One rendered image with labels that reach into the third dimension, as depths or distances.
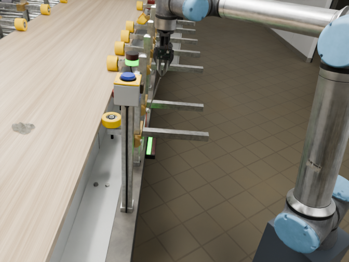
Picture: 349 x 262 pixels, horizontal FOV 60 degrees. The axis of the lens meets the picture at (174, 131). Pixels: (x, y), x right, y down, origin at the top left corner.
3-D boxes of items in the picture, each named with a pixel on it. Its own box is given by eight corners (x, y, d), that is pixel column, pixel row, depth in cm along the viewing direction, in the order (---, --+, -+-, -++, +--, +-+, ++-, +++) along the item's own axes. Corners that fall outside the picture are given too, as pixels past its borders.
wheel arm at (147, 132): (206, 139, 134) (208, 131, 132) (207, 143, 131) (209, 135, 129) (108, 131, 132) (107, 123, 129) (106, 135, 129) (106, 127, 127)
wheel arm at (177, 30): (195, 33, 232) (195, 28, 230) (195, 34, 229) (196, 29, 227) (129, 27, 230) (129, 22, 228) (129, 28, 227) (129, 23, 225)
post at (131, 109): (133, 203, 115) (136, 97, 90) (132, 213, 110) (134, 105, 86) (121, 202, 114) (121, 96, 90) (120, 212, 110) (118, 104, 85)
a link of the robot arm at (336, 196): (346, 216, 119) (365, 183, 110) (327, 239, 109) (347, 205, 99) (310, 194, 128) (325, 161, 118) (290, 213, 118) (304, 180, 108)
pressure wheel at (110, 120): (113, 131, 136) (112, 108, 130) (125, 139, 132) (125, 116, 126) (98, 137, 131) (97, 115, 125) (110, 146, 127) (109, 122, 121)
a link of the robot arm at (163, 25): (155, 13, 125) (178, 15, 126) (155, 25, 128) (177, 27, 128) (154, 18, 118) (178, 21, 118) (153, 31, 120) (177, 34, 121)
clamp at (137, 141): (144, 130, 135) (145, 120, 133) (141, 148, 124) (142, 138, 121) (130, 129, 135) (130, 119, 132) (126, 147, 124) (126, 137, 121)
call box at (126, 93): (141, 97, 91) (142, 74, 87) (138, 109, 85) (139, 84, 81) (117, 96, 91) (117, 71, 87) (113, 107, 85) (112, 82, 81)
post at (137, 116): (138, 169, 139) (142, 70, 112) (138, 174, 136) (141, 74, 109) (131, 168, 138) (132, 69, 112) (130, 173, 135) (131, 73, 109)
